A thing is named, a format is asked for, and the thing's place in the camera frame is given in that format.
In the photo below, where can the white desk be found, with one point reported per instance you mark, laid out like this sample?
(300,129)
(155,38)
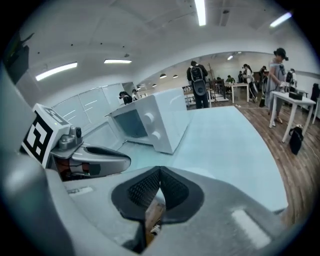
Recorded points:
(282,95)

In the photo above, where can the white microwave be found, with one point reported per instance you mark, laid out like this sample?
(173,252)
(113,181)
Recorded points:
(165,117)

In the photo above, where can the small white table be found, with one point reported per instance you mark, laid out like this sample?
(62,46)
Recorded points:
(237,84)

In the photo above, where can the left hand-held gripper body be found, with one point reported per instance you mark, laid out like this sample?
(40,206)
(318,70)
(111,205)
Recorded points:
(37,132)

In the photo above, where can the wooden coat stand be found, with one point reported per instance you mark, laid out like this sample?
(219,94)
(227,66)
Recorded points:
(211,71)

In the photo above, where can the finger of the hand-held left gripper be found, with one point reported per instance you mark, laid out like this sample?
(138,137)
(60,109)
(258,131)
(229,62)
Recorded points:
(107,153)
(112,163)

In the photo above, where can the black box device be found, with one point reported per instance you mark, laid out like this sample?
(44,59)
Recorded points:
(295,96)

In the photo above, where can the frosted glass partition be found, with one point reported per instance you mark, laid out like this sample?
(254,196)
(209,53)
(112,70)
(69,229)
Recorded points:
(87,105)

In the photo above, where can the black bag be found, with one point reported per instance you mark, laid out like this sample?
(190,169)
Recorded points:
(296,141)

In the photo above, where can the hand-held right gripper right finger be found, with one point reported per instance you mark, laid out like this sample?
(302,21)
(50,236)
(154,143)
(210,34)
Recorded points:
(212,225)

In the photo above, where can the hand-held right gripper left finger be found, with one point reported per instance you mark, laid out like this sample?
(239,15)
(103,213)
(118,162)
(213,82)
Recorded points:
(105,200)

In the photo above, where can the long ceiling light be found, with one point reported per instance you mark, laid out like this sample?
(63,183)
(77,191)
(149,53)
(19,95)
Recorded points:
(200,12)
(281,19)
(117,61)
(56,71)

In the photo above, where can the table with light blue cloth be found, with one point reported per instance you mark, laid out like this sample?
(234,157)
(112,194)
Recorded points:
(225,150)

